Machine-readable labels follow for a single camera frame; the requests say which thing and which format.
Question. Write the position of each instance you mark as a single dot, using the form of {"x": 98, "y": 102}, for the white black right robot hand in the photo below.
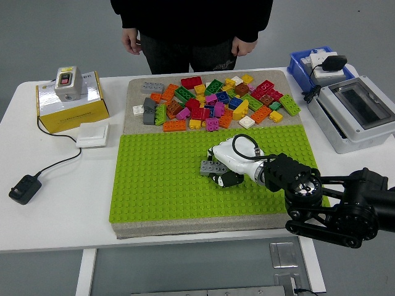
{"x": 237, "y": 157}

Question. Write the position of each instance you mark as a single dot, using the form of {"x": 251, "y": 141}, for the person's right hand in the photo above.
{"x": 131, "y": 41}

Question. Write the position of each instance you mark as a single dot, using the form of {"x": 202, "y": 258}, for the person's left hand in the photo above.
{"x": 243, "y": 47}

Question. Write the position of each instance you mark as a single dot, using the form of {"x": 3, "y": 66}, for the grey two-by-four toy brick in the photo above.
{"x": 210, "y": 168}
{"x": 152, "y": 87}

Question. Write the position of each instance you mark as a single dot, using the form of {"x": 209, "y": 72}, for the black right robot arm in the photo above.
{"x": 287, "y": 172}

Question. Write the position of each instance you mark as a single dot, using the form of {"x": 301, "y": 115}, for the yellow patterned toy brick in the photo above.
{"x": 247, "y": 79}

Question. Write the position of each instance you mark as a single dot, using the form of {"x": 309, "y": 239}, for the white two-by-two toy brick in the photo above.
{"x": 247, "y": 122}
{"x": 137, "y": 110}
{"x": 237, "y": 80}

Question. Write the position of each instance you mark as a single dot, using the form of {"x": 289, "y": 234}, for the yellow two-by-two toy brick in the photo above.
{"x": 200, "y": 89}
{"x": 195, "y": 124}
{"x": 200, "y": 98}
{"x": 230, "y": 83}
{"x": 276, "y": 116}

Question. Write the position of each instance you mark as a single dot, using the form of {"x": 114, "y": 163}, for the orange two-by-four toy brick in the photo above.
{"x": 261, "y": 114}
{"x": 225, "y": 118}
{"x": 170, "y": 92}
{"x": 174, "y": 125}

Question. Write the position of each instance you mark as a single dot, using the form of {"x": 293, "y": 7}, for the magenta two-by-two toy brick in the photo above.
{"x": 211, "y": 99}
{"x": 212, "y": 124}
{"x": 219, "y": 109}

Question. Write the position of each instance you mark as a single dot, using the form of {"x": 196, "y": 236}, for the small pink toy brick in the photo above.
{"x": 252, "y": 88}

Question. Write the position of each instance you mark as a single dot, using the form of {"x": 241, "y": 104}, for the brown two-by-two toy brick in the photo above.
{"x": 242, "y": 89}
{"x": 266, "y": 100}

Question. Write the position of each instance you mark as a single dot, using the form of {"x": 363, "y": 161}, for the yellow curved toy brick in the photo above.
{"x": 240, "y": 111}

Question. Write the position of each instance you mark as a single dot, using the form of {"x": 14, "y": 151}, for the dark green toy brick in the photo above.
{"x": 184, "y": 94}
{"x": 214, "y": 87}

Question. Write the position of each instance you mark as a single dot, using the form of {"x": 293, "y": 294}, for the blue two-by-two toy brick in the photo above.
{"x": 234, "y": 103}
{"x": 222, "y": 97}
{"x": 209, "y": 110}

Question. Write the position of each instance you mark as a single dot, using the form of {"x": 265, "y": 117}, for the lime two-by-four toy brick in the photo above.
{"x": 290, "y": 105}
{"x": 160, "y": 114}
{"x": 252, "y": 102}

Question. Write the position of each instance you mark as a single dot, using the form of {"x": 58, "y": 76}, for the crimson toy brick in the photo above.
{"x": 274, "y": 95}

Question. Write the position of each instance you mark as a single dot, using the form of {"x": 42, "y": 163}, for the small orange toy brick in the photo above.
{"x": 155, "y": 98}

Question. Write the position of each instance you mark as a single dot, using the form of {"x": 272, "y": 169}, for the small dark green brick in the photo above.
{"x": 275, "y": 106}

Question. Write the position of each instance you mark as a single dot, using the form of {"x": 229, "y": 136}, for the grey sloped toy brick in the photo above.
{"x": 150, "y": 103}
{"x": 148, "y": 116}

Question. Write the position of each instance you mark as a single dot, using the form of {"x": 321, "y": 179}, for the magenta sloped toy brick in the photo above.
{"x": 183, "y": 114}

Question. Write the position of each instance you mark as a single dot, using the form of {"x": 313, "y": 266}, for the red two-by-two toy brick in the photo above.
{"x": 192, "y": 103}

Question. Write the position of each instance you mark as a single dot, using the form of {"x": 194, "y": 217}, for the green studded baseplate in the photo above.
{"x": 169, "y": 185}

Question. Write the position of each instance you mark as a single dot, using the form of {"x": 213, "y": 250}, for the large metal floor plate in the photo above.
{"x": 284, "y": 254}
{"x": 287, "y": 283}

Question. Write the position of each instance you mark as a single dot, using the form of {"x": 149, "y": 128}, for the blue plastic bin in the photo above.
{"x": 296, "y": 66}

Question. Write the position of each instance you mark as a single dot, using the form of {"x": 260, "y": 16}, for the person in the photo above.
{"x": 191, "y": 18}

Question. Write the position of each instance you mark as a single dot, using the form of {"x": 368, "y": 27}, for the black plug adapter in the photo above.
{"x": 334, "y": 62}

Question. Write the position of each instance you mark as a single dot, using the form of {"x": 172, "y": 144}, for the yellow white cardboard box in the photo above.
{"x": 74, "y": 118}

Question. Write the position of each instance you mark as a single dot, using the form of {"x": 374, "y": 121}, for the white table leg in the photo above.
{"x": 313, "y": 265}
{"x": 85, "y": 272}

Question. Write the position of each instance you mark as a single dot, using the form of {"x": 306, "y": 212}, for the grey metal floor bar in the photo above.
{"x": 210, "y": 292}

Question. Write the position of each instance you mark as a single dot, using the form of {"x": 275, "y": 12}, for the black power adapter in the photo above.
{"x": 24, "y": 189}

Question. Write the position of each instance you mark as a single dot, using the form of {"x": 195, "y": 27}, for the grey push-button switch box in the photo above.
{"x": 69, "y": 89}

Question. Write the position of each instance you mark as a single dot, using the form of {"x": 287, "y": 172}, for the white wall switch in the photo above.
{"x": 92, "y": 134}

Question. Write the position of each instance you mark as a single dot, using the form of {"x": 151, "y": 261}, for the white electrical enclosure box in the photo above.
{"x": 339, "y": 123}

